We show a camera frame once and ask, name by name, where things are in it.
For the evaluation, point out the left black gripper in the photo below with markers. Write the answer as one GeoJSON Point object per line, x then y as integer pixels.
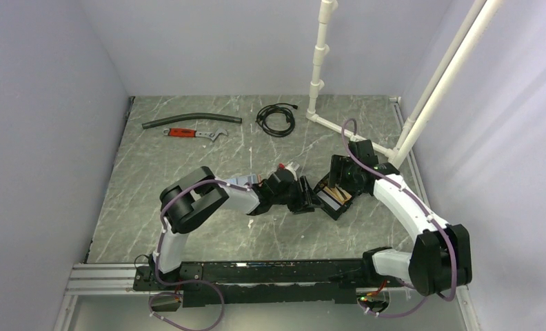
{"type": "Point", "coordinates": [306, 201]}

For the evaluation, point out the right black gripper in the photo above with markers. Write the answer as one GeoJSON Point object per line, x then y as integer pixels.
{"type": "Point", "coordinates": [339, 163]}

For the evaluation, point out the black card box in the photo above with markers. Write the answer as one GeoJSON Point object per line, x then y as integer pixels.
{"type": "Point", "coordinates": [335, 201]}

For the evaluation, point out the brown leather card holder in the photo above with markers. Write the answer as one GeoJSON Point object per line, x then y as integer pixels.
{"type": "Point", "coordinates": [248, 180]}

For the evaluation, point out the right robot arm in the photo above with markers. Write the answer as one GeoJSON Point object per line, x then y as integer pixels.
{"type": "Point", "coordinates": [440, 259]}

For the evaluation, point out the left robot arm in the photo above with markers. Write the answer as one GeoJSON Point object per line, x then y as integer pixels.
{"type": "Point", "coordinates": [192, 200]}

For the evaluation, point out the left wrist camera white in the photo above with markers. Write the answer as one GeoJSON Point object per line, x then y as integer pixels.
{"type": "Point", "coordinates": [291, 167]}

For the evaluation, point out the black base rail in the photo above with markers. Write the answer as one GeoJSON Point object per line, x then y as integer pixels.
{"type": "Point", "coordinates": [202, 283]}

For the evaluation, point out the white pvc pipe frame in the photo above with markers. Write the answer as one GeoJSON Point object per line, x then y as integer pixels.
{"type": "Point", "coordinates": [390, 39]}

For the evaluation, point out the red handled adjustable wrench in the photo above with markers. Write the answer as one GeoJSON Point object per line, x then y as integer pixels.
{"type": "Point", "coordinates": [189, 133]}

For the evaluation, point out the aluminium extrusion frame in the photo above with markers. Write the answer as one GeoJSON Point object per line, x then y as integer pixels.
{"type": "Point", "coordinates": [118, 278]}

